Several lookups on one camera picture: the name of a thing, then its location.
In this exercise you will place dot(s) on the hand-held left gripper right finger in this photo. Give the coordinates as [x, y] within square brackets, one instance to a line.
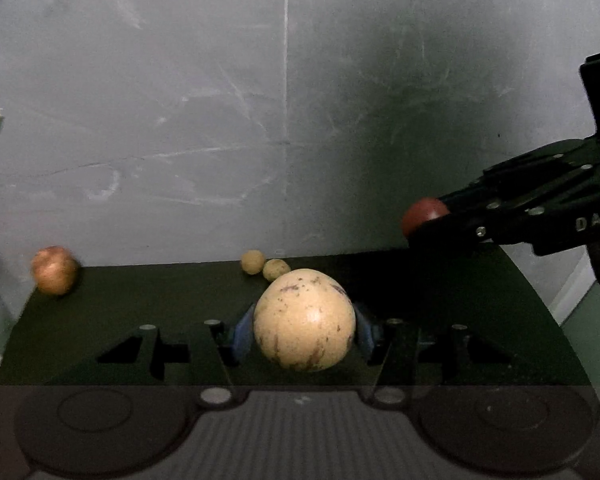
[365, 335]

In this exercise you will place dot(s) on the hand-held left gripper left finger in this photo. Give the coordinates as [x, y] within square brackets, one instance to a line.
[242, 334]

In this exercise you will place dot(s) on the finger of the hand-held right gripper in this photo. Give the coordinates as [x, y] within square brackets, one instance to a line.
[470, 232]
[530, 170]

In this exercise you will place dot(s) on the red cherry tomato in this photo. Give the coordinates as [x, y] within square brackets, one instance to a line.
[420, 214]

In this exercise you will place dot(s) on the striped yellow pepino melon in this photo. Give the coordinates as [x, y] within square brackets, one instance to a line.
[304, 320]

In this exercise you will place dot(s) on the small brown longan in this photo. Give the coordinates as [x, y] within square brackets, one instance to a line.
[275, 269]
[252, 261]

